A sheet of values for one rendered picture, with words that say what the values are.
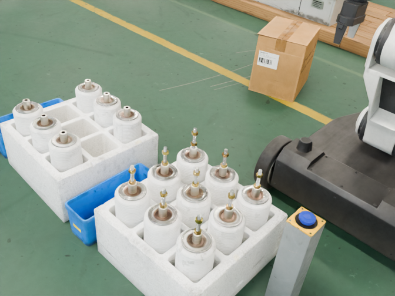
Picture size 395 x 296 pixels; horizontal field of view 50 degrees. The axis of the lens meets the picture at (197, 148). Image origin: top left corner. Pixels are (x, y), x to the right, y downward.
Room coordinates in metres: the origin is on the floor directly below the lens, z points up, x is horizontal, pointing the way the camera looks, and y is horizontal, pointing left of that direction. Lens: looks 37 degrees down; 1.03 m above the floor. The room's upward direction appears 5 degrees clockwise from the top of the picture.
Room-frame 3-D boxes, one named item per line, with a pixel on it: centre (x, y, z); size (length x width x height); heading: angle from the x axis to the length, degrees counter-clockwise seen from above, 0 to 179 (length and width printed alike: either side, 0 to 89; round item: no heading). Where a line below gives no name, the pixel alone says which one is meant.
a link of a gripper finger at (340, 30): (1.28, -0.40, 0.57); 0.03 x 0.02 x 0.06; 52
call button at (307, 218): (0.72, -0.27, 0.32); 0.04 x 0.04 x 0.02
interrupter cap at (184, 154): (1.01, 0.01, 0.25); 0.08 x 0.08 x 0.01
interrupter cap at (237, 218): (0.77, -0.09, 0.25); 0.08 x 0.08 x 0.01
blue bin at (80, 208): (0.97, 0.25, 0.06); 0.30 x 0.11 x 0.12; 140
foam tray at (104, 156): (1.19, 0.41, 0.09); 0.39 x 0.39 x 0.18; 47
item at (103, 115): (1.28, 0.33, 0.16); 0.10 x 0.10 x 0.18
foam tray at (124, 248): (0.85, 0.00, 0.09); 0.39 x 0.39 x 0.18; 50
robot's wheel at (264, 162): (1.21, -0.29, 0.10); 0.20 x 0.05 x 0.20; 140
